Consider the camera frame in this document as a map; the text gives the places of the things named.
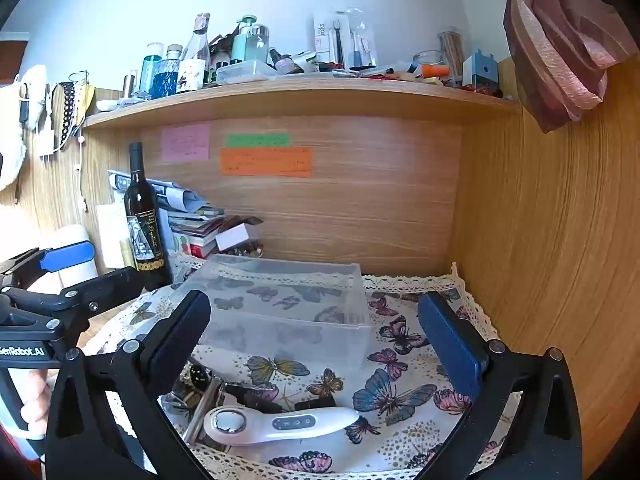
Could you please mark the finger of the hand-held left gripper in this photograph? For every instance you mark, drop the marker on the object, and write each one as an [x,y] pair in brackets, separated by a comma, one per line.
[67,256]
[117,280]

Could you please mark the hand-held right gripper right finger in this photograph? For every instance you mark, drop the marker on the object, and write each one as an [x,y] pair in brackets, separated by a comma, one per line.
[450,347]

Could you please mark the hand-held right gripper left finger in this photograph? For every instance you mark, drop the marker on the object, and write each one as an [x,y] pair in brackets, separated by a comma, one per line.
[176,336]

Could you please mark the clear plastic organizer box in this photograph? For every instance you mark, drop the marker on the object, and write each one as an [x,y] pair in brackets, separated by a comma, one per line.
[290,310]

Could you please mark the white handheld facial massager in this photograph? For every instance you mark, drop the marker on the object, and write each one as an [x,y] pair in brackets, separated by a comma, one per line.
[280,422]

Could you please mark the person's left hand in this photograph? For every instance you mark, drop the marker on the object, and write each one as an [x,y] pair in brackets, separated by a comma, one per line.
[36,400]

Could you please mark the white paper roll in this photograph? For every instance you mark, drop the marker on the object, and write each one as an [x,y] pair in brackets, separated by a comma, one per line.
[75,232]

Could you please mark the metal wristwatch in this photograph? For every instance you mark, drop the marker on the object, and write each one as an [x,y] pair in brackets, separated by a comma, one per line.
[197,375]

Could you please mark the cream paper sheet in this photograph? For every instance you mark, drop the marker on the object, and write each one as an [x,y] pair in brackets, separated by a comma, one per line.
[110,235]

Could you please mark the dark wine bottle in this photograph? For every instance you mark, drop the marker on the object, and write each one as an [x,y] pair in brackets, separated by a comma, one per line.
[147,230]

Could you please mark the butterfly print tablecloth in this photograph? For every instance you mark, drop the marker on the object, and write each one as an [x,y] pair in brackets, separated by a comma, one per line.
[400,390]

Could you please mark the black flat object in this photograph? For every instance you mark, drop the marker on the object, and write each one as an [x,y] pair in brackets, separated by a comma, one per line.
[252,394]

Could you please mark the folded newspaper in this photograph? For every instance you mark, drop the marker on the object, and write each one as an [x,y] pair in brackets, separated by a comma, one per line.
[170,192]

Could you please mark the stack of books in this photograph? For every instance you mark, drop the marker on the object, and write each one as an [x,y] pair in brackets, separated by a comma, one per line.
[210,232]

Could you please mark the small white box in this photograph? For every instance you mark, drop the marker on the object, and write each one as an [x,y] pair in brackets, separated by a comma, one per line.
[231,237]

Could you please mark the black and white lace band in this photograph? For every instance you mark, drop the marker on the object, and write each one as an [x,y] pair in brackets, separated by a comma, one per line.
[67,110]

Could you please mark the white fluffy cloth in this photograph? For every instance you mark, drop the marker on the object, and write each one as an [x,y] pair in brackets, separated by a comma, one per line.
[25,110]

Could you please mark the pink sticky note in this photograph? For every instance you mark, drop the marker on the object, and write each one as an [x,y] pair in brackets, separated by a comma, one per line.
[185,142]

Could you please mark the small brown bottle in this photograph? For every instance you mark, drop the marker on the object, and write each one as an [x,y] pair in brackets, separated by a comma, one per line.
[129,84]

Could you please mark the orange sticky note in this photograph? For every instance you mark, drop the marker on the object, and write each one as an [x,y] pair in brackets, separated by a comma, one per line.
[265,162]

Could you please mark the green sticky note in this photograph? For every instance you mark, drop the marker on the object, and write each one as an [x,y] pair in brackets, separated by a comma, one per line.
[257,140]

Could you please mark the blue patterned bottle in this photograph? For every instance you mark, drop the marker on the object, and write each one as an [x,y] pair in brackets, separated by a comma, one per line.
[167,77]

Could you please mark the teal liquid bottle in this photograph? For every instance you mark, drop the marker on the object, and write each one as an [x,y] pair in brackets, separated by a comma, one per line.
[150,67]

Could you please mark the clear glass bottle white label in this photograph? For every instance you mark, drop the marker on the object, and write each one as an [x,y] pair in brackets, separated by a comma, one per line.
[195,65]

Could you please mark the clear lidded plastic container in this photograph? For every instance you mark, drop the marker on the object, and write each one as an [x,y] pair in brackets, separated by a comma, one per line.
[247,72]

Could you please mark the wooden shelf board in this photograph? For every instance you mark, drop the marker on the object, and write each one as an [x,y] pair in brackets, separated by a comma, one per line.
[300,97]

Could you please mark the green pump bottle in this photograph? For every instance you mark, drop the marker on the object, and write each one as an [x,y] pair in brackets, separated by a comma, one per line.
[247,42]

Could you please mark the small dark glass bottle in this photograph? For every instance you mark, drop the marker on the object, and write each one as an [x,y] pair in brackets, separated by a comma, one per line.
[282,62]

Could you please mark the orange tube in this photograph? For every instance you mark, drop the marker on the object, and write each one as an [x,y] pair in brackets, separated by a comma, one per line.
[434,70]

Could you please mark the blue and white box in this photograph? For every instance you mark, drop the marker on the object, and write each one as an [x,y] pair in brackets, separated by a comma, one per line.
[481,70]

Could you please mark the short glass jar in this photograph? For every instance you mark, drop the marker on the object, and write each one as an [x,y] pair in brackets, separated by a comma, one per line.
[429,59]

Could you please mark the tall jar of sticks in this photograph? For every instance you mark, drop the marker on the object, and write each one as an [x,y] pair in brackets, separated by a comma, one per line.
[451,52]

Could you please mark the pink brown curtain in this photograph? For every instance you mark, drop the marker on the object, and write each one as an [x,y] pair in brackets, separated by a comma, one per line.
[555,45]

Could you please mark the packaged toothbrush set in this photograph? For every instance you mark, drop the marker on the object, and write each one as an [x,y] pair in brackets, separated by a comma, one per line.
[345,37]

